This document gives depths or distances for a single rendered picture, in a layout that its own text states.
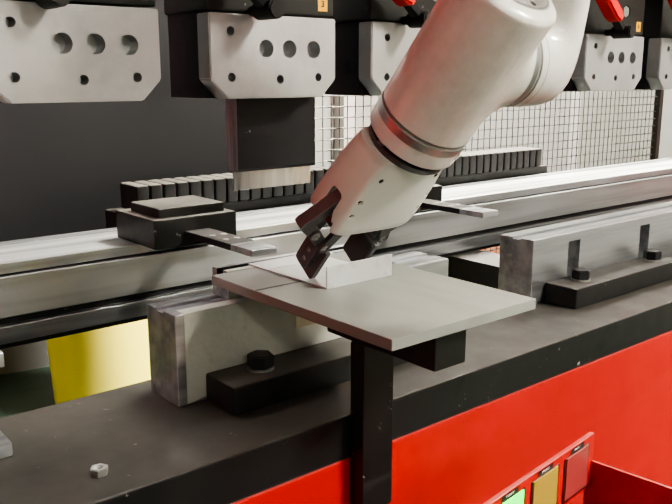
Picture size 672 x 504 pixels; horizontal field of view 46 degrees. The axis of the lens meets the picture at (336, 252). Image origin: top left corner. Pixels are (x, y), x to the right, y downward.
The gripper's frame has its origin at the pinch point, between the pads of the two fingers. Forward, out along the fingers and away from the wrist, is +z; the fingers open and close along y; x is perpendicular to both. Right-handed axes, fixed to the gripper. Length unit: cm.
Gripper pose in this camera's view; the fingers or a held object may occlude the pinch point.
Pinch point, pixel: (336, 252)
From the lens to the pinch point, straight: 79.9
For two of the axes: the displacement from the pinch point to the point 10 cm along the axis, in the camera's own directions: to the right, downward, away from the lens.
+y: -7.7, 1.4, -6.2
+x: 4.8, 7.6, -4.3
